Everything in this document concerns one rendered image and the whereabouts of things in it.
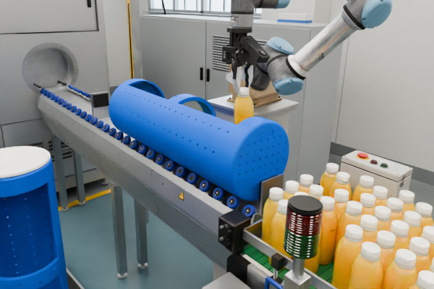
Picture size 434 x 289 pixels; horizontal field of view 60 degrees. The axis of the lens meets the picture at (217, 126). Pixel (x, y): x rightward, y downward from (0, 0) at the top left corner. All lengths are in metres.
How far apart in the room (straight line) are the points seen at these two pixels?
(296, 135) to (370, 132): 1.30
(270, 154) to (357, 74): 2.86
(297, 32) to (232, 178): 1.84
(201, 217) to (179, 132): 0.32
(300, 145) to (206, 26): 1.37
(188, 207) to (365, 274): 0.74
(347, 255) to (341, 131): 3.33
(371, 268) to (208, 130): 0.66
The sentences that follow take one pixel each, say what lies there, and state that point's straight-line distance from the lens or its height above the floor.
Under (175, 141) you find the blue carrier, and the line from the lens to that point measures 1.39.
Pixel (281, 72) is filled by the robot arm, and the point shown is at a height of 1.33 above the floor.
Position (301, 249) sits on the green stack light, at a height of 1.18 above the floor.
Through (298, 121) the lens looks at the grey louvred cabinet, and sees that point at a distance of 2.94.
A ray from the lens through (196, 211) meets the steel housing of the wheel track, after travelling 1.42.
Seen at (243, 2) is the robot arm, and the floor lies 1.60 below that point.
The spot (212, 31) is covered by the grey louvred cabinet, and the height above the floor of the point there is 1.34.
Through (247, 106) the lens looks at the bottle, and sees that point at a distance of 1.26.
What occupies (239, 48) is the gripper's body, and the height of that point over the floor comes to 1.46.
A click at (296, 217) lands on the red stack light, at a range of 0.69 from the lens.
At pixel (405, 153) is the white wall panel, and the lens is 4.04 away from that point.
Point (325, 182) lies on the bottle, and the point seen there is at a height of 1.04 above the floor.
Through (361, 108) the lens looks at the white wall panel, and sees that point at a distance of 4.10.
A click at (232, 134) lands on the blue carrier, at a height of 1.20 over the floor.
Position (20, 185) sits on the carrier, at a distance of 1.46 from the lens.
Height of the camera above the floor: 1.60
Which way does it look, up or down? 18 degrees down
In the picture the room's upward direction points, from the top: 1 degrees clockwise
